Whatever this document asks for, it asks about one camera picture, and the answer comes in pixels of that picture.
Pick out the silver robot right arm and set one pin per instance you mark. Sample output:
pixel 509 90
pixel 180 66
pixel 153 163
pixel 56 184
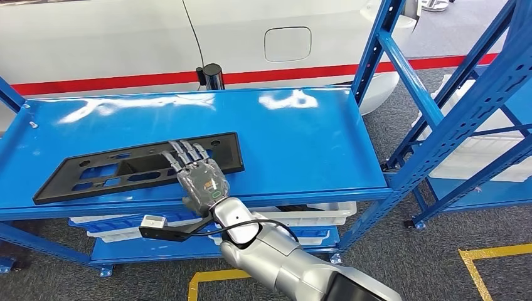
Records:
pixel 282 261

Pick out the blue plastic bin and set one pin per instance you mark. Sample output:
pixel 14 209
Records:
pixel 322 234
pixel 108 226

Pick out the yellow floor tape outline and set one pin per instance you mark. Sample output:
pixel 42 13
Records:
pixel 216 275
pixel 498 251

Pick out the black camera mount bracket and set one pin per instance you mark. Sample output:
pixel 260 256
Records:
pixel 174 234

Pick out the black plastic frame part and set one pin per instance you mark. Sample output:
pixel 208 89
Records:
pixel 230 160

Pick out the white car with red stripe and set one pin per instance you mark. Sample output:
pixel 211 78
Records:
pixel 124 33

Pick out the black barrier post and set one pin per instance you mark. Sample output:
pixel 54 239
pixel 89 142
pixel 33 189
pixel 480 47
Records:
pixel 212 77

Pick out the large translucent white bin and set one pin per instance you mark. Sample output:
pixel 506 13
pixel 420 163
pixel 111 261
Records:
pixel 478 153

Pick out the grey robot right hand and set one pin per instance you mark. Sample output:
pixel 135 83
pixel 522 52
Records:
pixel 203 182

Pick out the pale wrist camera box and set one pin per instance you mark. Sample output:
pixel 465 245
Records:
pixel 154 221

